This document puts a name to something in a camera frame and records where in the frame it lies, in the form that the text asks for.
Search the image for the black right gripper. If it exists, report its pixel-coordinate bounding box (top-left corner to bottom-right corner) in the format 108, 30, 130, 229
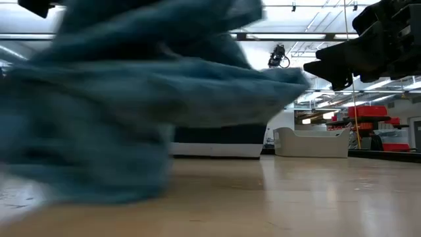
303, 0, 421, 92

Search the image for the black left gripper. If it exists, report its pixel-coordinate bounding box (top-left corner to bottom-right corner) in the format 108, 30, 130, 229
17, 0, 63, 19

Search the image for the teal patterned hospital gown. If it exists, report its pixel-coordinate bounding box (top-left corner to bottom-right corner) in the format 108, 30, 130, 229
0, 0, 310, 205

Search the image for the large red storage bin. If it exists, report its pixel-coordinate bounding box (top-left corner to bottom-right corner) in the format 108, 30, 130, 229
347, 105, 389, 120

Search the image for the grey plastic bin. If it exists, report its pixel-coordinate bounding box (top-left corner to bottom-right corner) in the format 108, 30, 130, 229
272, 126, 352, 159

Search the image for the small red storage bin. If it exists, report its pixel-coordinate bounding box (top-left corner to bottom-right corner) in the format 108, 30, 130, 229
382, 142, 411, 153

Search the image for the navy fabric storage bin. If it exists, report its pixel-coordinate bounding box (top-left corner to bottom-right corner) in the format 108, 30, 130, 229
170, 122, 268, 160

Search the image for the thin hanging cable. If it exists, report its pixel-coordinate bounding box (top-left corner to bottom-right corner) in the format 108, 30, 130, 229
343, 0, 362, 151

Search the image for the black camera with cable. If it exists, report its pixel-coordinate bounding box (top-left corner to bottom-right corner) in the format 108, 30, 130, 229
267, 43, 291, 70

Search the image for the black aluminium table frame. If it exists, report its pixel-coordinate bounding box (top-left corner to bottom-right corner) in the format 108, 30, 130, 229
347, 149, 421, 165

